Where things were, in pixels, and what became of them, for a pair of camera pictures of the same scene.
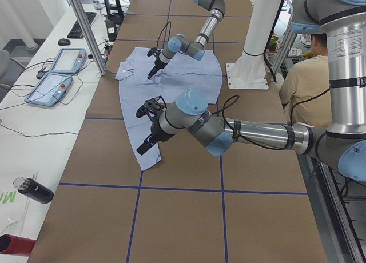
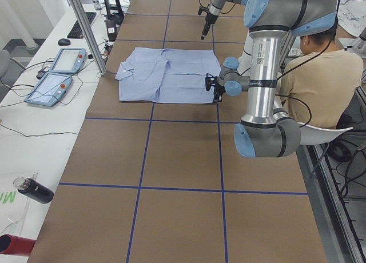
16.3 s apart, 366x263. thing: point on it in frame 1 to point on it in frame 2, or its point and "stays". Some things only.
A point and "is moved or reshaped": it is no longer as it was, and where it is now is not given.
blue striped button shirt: [182, 72] is moved or reshaped
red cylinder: [11, 244] stays
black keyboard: [75, 32] stays
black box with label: [111, 29] stays
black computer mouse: [64, 42] stays
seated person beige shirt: [305, 91] stays
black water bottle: [34, 190] stays
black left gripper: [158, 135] to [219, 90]
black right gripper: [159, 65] to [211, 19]
